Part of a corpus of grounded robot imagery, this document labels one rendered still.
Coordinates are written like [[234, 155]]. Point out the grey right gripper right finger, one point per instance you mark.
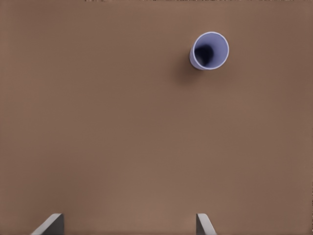
[[204, 226]]

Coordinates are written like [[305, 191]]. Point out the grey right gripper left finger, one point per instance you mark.
[[51, 226]]

